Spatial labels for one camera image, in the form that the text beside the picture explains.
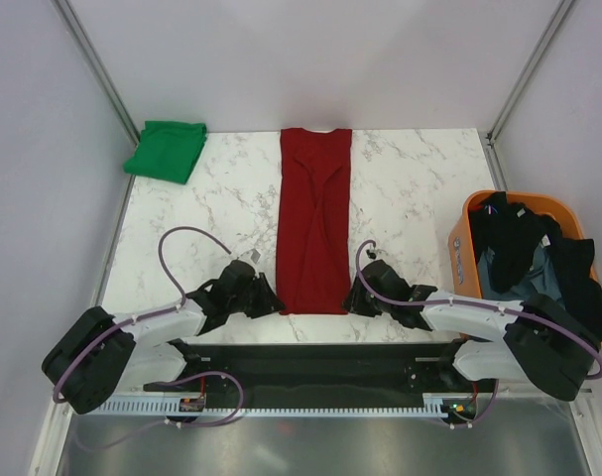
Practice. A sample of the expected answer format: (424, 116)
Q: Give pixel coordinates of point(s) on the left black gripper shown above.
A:
(269, 302)

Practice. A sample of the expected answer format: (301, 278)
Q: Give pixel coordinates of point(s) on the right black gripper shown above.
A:
(354, 304)

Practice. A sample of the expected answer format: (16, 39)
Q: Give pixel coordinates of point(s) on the red t-shirt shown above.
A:
(312, 255)

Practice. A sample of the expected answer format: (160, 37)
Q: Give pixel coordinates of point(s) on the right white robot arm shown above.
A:
(533, 340)

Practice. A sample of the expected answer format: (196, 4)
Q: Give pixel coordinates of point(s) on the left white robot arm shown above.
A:
(104, 353)

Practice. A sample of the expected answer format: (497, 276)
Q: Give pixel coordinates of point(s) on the orange laundry basket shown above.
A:
(464, 270)

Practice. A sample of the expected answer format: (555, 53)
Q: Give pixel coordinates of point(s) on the black t-shirt in basket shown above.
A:
(512, 230)

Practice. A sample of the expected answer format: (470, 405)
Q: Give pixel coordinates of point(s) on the folded green t-shirt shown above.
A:
(167, 150)

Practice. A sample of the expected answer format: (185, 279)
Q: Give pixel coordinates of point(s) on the blue-grey shirt in basket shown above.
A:
(539, 279)

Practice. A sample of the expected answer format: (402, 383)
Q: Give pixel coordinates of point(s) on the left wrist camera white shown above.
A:
(251, 256)

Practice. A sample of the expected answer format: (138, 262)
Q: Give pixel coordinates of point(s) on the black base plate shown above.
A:
(319, 375)

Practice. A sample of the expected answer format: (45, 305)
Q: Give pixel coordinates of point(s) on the white slotted cable duct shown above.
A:
(161, 405)

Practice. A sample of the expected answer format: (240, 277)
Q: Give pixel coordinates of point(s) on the left aluminium frame post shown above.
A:
(72, 21)

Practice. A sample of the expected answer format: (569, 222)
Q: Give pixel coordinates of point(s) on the aluminium frame post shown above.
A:
(72, 21)
(539, 52)

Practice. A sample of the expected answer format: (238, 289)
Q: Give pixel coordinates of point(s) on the right aluminium frame post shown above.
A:
(539, 52)

